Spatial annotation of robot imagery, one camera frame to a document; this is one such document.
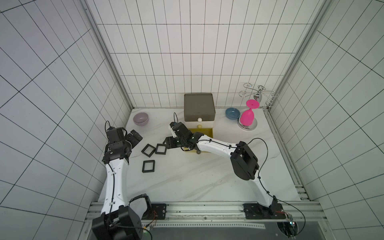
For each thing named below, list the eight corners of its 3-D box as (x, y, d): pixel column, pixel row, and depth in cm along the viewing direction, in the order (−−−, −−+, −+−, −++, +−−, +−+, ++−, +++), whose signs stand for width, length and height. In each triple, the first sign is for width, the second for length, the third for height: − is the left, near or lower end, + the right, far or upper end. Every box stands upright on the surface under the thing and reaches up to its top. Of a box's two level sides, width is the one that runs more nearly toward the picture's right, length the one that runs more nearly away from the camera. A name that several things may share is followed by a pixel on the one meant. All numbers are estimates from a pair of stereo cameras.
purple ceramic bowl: (134, 127, 110) (131, 122, 105) (137, 117, 117) (135, 112, 112) (148, 127, 110) (146, 122, 105) (150, 117, 117) (149, 112, 112)
